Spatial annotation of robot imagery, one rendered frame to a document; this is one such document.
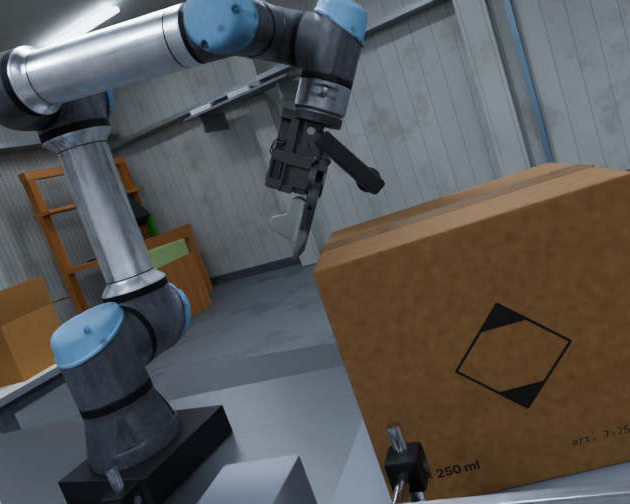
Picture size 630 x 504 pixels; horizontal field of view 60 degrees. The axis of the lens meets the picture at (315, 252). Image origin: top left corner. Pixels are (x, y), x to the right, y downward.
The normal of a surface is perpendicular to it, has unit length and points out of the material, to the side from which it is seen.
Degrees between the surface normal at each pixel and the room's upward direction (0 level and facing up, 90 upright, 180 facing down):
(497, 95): 90
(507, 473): 90
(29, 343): 90
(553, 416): 90
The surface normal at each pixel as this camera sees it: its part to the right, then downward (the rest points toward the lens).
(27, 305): 0.93, -0.07
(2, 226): 0.85, -0.22
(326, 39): -0.26, 0.09
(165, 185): -0.41, 0.28
